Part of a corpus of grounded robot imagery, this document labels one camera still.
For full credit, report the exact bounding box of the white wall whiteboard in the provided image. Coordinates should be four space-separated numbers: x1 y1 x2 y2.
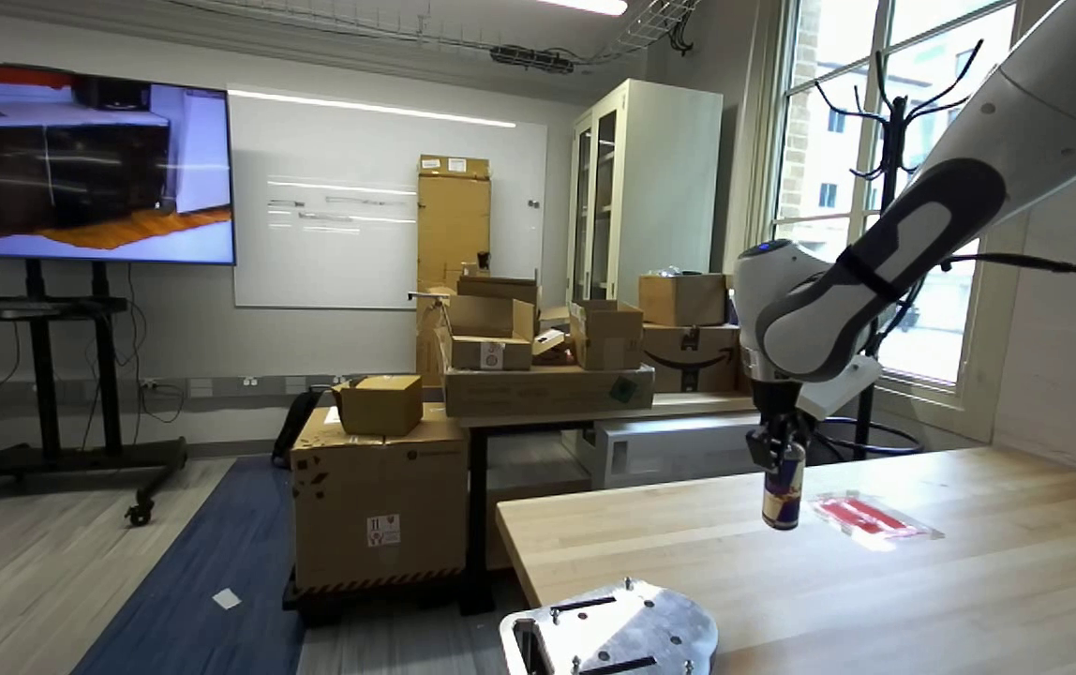
228 88 551 311

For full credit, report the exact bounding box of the white cabinet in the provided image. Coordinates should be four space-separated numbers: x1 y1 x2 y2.
567 75 728 311

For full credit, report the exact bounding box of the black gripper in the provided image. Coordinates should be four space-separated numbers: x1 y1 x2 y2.
747 376 813 480

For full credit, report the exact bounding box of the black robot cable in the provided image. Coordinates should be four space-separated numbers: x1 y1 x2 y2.
939 249 1076 283

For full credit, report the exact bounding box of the black TV stand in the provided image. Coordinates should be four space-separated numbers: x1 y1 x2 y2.
0 260 190 530

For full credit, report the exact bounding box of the Amazon smile cardboard box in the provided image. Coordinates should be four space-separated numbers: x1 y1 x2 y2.
641 323 748 396

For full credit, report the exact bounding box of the tall upright cardboard box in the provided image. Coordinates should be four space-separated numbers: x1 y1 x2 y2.
412 151 496 390

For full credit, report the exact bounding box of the black coat rack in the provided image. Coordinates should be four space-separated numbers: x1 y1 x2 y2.
806 34 993 460

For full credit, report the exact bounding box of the dark ceiling fixture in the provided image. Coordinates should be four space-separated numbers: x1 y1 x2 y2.
486 43 576 79

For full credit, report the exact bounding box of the flat metal plate with slots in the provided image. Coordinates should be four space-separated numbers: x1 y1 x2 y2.
496 578 725 675

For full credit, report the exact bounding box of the long flat cardboard box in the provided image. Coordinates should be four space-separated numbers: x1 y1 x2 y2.
441 365 658 423

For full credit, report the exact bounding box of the small cardboard box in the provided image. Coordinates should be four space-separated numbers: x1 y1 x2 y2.
333 373 426 438

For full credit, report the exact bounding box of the large window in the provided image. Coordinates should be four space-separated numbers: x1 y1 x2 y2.
767 0 1024 390

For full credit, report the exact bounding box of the large cardboard box with label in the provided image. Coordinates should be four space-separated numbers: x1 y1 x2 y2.
288 401 471 599

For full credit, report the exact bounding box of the narrow upright cardboard box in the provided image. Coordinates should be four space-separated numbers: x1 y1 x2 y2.
582 298 647 376

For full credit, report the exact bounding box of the large TV screen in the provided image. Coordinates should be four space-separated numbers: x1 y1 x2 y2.
0 53 238 270

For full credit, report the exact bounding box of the grey storage bin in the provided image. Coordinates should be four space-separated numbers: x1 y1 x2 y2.
582 411 767 493

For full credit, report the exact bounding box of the low flat cardboard box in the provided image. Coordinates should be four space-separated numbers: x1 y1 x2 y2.
448 334 535 376

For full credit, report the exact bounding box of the medium cardboard box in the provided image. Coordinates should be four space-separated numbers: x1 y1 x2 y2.
445 270 538 343

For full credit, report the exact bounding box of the silver blue drink can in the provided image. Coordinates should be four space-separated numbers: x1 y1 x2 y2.
758 438 811 534

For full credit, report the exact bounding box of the long ceiling light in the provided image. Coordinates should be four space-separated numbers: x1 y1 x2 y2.
538 0 628 19

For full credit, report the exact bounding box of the plain cardboard box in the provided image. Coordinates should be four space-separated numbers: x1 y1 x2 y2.
635 270 732 334

